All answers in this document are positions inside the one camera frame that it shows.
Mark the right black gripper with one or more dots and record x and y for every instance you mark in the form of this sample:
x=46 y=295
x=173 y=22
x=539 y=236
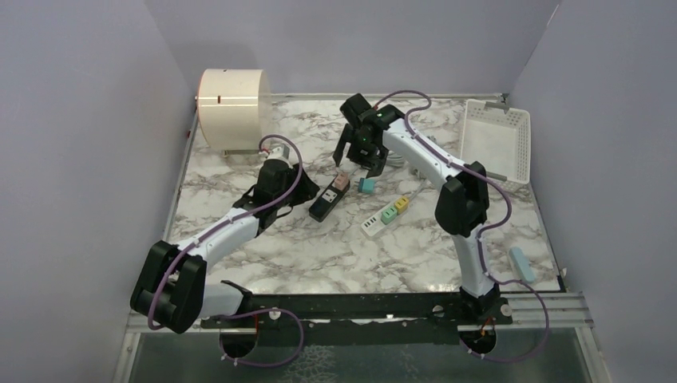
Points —
x=375 y=162

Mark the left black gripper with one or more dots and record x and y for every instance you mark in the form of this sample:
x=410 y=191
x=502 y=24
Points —
x=306 y=189

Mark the teal usb charger plug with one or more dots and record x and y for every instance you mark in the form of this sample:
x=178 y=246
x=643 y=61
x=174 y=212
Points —
x=366 y=186

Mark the pink usb charger plug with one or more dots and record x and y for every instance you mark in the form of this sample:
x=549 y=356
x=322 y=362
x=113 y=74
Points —
x=342 y=181

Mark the black power strip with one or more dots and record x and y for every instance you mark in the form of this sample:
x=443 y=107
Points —
x=328 y=199

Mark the yellow usb charger plug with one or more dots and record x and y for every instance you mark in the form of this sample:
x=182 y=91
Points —
x=401 y=204

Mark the white power strip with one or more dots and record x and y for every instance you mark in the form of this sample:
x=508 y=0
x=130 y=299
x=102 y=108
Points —
x=372 y=226

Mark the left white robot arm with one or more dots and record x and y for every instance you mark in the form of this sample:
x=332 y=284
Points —
x=172 y=289

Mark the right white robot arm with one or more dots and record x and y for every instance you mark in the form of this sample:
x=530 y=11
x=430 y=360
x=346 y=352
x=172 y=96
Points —
x=463 y=199

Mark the green usb charger plug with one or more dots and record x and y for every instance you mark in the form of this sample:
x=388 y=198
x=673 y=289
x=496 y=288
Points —
x=388 y=215

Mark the cream cylindrical drum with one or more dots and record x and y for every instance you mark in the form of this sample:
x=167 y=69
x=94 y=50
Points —
x=234 y=109

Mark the white plastic basket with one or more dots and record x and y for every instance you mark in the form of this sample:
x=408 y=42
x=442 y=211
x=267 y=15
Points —
x=499 y=137

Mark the light blue block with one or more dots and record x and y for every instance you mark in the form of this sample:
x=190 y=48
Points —
x=521 y=265

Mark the black mounting rail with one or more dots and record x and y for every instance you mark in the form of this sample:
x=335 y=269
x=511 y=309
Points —
x=354 y=319

